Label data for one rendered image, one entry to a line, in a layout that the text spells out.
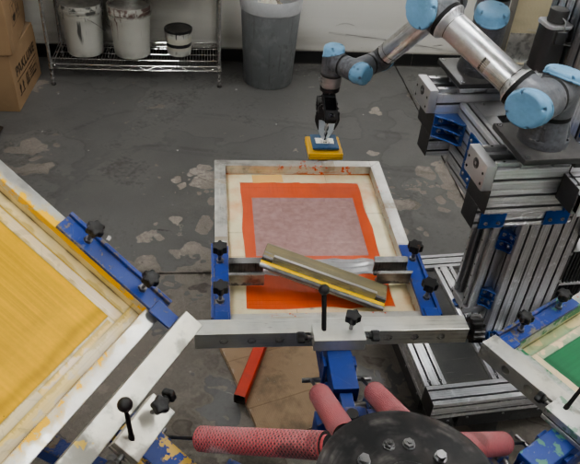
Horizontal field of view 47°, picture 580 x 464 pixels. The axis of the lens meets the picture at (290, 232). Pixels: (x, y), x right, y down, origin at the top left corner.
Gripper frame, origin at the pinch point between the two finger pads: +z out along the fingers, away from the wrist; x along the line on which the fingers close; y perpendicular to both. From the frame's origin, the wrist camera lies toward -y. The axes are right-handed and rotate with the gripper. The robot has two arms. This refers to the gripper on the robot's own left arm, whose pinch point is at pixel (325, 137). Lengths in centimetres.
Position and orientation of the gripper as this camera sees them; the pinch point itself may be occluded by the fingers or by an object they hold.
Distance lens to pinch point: 250.9
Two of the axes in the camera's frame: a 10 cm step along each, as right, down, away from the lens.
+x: -9.9, 0.0, -1.1
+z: -0.7, 7.9, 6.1
